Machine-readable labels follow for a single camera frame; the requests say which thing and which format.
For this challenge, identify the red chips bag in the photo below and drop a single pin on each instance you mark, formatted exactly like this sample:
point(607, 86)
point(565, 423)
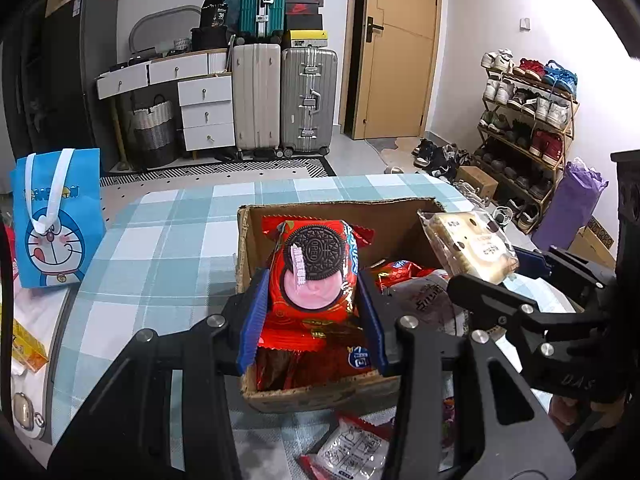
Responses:
point(300, 366)

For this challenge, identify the purple bag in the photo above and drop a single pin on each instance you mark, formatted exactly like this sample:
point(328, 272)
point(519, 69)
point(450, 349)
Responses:
point(567, 205)

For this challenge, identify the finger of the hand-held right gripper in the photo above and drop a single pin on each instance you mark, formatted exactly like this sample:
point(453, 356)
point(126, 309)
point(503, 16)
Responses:
point(560, 265)
point(500, 305)

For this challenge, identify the white light switch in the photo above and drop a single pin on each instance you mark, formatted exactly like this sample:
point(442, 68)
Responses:
point(525, 23)

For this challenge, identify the woven laundry basket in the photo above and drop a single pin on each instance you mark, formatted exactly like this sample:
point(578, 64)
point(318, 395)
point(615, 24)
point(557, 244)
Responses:
point(154, 132)

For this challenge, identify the checked tablecloth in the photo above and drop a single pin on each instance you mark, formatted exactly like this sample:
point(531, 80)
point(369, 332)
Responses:
point(160, 260)

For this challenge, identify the purple snack packet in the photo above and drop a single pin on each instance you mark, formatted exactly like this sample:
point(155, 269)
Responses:
point(447, 412)

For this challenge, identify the printed cardboard box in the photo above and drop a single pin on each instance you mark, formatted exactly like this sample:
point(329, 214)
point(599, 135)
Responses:
point(595, 242)

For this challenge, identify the blue cartoon gift bag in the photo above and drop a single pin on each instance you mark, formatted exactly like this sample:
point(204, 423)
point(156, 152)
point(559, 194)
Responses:
point(57, 230)

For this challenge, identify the clear beige cake packet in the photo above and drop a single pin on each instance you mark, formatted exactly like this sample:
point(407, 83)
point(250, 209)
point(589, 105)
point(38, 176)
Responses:
point(470, 245)

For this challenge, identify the patterned rug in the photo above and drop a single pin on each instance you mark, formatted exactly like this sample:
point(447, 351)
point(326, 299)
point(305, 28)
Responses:
point(215, 172)

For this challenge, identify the rows of assorted shoes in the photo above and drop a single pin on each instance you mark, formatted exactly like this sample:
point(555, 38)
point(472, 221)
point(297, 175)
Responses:
point(525, 110)

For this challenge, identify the grey curved tube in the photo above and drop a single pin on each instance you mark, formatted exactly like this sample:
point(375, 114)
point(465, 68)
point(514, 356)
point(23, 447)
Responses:
point(165, 12)

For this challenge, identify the silver suitcase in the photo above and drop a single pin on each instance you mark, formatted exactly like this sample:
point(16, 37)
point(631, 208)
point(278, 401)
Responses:
point(307, 100)

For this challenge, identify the black paper bag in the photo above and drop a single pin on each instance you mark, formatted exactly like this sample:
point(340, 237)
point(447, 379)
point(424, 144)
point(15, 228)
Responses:
point(215, 20)

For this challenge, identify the wooden door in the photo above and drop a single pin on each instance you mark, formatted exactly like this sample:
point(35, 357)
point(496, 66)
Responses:
point(400, 50)

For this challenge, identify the yellow box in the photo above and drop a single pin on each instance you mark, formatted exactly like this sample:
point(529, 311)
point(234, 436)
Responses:
point(29, 347)

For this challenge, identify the white drawer cabinet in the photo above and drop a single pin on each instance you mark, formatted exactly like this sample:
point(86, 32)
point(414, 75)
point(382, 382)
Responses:
point(205, 105)

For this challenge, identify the wooden shoe rack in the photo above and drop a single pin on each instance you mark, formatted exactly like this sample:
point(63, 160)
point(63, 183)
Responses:
point(570, 125)

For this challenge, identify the white device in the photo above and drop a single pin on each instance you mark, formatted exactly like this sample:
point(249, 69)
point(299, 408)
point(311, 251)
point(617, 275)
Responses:
point(26, 412)

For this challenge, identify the pile of dark sneakers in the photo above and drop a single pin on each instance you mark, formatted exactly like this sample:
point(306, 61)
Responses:
point(440, 157)

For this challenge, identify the white snack packet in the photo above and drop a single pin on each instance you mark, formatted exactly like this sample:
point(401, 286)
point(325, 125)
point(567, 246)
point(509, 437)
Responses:
point(345, 451)

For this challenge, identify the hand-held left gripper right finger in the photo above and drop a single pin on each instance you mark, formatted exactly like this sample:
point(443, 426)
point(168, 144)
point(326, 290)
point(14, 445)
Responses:
point(372, 320)

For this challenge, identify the red cookie packet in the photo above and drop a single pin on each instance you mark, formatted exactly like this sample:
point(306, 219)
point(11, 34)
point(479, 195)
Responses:
point(310, 305)

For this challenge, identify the white slipper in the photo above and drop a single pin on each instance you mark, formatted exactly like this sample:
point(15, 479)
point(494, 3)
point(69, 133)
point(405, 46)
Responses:
point(394, 170)

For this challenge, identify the small plain cardboard box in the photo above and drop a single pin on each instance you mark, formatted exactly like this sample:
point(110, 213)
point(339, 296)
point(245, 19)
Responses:
point(477, 182)

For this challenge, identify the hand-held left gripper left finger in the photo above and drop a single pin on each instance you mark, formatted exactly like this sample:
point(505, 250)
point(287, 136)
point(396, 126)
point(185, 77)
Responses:
point(254, 320)

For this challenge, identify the person's right hand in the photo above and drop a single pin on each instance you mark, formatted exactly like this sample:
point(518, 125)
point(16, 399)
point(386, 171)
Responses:
point(567, 412)

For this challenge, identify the grey black snack packet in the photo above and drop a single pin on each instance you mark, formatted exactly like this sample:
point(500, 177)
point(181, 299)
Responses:
point(430, 300)

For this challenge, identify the dark refrigerator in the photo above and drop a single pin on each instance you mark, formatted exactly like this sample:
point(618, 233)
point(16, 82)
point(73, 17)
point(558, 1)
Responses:
point(65, 75)

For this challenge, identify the stack of shoe boxes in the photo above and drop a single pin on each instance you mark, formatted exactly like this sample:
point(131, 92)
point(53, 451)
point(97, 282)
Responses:
point(304, 15)

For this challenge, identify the red box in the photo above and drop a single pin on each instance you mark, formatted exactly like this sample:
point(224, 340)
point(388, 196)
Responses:
point(7, 250)

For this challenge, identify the cream suitcase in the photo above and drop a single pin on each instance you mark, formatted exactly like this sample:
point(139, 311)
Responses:
point(256, 100)

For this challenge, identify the brown cardboard box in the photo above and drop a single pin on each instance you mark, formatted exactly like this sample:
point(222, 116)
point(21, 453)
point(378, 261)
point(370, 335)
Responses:
point(300, 400)

